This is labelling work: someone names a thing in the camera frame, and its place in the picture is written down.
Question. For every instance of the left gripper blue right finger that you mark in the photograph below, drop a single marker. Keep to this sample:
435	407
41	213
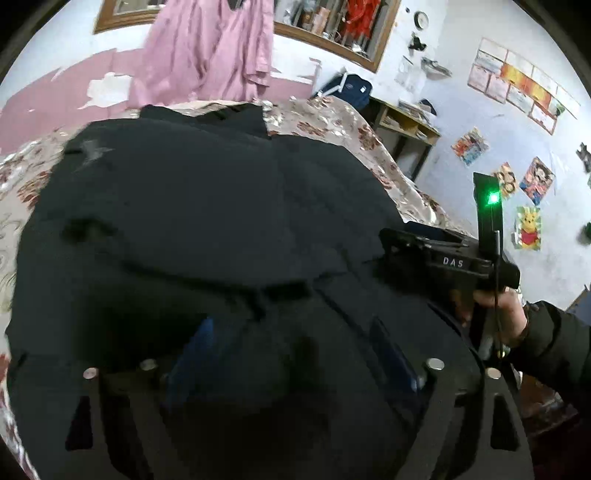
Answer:
459	434

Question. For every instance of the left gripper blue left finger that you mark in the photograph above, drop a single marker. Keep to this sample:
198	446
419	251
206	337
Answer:
134	417

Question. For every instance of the black padded jacket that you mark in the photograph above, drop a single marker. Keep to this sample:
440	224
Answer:
294	388

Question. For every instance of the dark sleeve right forearm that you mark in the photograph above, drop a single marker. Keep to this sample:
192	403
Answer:
555	350

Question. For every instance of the person right hand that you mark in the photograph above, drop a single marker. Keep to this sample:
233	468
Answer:
511	315

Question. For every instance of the winnie the pooh poster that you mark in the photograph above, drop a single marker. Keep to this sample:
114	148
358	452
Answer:
528	227

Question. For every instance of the anime character poster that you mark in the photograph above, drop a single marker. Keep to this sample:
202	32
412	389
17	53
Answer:
537	181

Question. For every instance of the colourful cartoon poster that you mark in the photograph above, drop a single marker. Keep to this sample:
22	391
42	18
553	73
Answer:
471	146

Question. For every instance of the wooden shelf unit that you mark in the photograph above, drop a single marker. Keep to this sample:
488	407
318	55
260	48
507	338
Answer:
408	138

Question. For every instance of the dark blue bag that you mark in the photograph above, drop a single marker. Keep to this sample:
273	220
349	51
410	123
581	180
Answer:
350	88

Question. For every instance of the floral satin bedspread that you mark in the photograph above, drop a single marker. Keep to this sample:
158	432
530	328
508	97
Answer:
44	357

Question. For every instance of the red hanging cloth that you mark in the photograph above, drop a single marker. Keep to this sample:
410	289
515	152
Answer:
360	13

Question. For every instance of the brown framed barred window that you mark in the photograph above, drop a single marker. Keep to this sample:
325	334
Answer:
318	23

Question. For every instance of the right pink curtain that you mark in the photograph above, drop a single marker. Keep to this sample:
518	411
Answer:
251	46

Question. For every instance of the pink curtain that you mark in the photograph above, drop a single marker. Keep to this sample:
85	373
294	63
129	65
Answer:
192	52
251	46

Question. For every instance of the left pink curtain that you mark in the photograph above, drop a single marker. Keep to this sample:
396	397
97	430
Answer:
192	52

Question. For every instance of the row of wall certificates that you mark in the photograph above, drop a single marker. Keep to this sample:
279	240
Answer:
507	77

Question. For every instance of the round wall clock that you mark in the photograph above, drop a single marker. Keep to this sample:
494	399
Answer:
421	20

